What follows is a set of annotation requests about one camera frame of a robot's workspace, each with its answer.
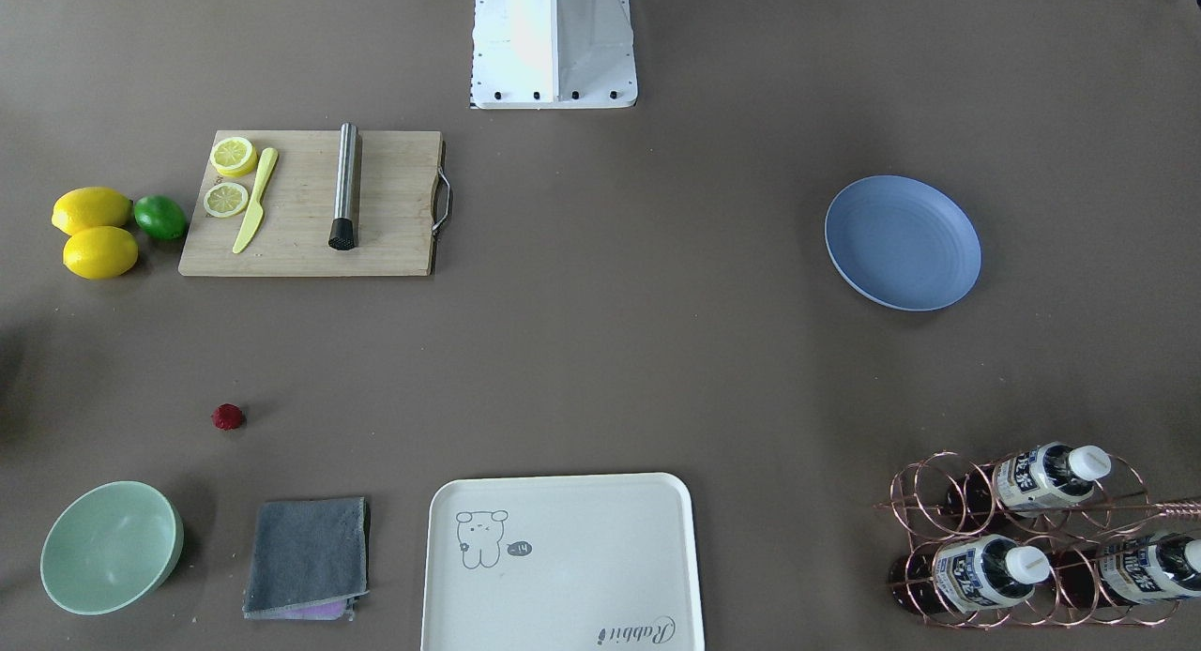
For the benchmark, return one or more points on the blue plate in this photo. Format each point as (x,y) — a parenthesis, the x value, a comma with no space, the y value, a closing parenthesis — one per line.
(902,243)

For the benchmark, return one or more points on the red strawberry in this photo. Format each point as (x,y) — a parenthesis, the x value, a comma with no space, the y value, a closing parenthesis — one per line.
(228,417)

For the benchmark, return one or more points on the cream rabbit tray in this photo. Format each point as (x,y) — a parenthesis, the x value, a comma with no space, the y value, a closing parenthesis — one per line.
(592,562)

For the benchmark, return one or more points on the steel muddler black tip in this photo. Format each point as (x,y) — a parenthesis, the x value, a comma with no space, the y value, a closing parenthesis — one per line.
(343,231)

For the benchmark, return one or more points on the wooden cutting board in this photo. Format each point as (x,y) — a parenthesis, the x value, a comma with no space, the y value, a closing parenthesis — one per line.
(396,211)

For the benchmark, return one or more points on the yellow plastic knife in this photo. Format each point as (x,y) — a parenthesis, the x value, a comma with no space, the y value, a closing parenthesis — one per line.
(255,212)

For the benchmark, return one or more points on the grey folded cloth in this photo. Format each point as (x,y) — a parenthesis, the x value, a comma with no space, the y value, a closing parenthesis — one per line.
(309,560)

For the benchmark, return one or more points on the lemon slice lower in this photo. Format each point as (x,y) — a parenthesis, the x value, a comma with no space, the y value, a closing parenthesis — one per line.
(225,200)

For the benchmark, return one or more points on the lemon half upper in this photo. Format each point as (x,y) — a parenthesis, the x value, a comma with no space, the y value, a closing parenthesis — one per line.
(233,157)

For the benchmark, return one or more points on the dark drink bottle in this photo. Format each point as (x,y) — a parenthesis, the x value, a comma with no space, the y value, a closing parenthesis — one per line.
(1162,566)
(962,577)
(1048,477)

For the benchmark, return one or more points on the green lime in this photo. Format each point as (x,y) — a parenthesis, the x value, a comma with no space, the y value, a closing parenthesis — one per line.
(160,217)

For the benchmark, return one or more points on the dark drink bottle upper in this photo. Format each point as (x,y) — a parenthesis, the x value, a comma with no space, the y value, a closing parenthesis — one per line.
(1048,477)

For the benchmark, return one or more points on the yellow lemon lower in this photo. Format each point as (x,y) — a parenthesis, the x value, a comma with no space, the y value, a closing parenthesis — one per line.
(100,253)

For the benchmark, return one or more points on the yellow lemon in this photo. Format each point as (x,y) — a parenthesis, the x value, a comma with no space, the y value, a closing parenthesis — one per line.
(100,253)
(90,207)

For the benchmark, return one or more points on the yellow lemon upper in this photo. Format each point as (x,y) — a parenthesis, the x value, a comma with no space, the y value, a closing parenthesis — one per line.
(90,207)

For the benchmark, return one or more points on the mint green bowl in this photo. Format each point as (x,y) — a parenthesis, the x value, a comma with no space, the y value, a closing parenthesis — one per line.
(112,546)

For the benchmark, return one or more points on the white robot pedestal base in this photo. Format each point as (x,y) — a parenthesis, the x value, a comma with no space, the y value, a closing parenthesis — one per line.
(553,55)

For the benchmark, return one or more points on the copper wire bottle rack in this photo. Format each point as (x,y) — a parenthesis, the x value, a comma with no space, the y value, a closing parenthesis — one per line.
(1057,537)

